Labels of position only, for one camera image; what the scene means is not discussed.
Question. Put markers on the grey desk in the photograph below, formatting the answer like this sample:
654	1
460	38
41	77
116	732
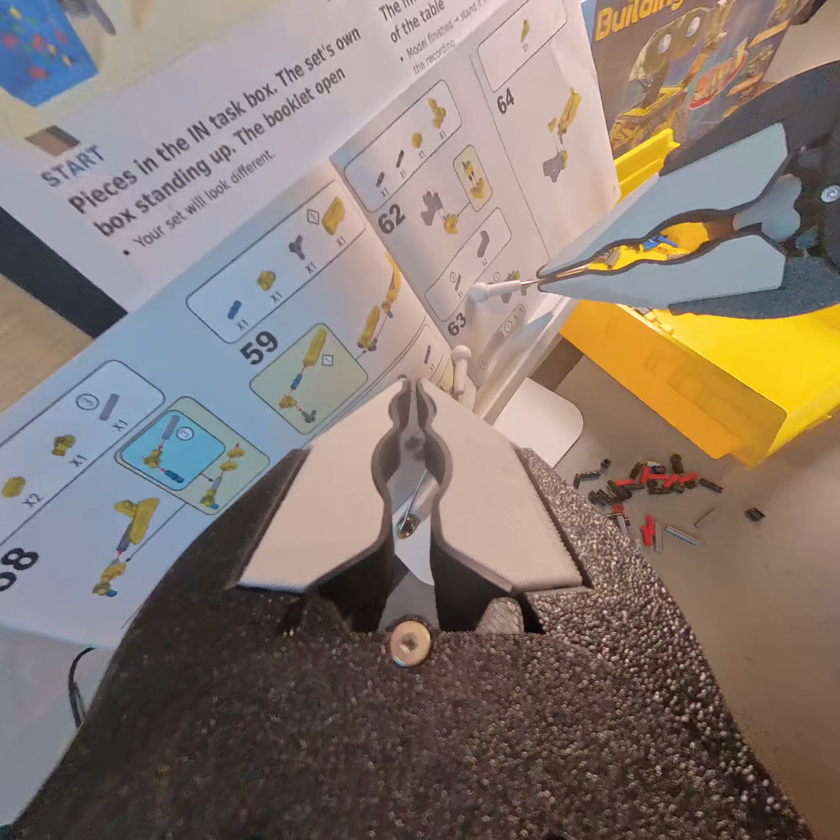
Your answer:
735	630

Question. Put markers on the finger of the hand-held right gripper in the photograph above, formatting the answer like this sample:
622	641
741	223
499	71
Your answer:
656	210
709	276

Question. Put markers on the yellow plastic bin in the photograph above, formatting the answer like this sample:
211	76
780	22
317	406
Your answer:
696	368

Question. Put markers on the dark printed box stack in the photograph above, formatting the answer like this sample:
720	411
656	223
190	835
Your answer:
683	66

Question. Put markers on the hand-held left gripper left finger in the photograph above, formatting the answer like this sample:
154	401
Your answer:
315	519

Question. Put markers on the pile of small brick parts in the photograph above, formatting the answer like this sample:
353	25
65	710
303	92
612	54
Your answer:
643	492

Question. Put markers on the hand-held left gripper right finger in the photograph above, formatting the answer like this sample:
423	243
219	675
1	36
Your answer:
512	512

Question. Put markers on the white task instruction sheet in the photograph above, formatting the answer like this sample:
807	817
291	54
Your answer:
197	171

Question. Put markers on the instruction booklet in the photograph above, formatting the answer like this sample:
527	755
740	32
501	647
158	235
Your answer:
263	394

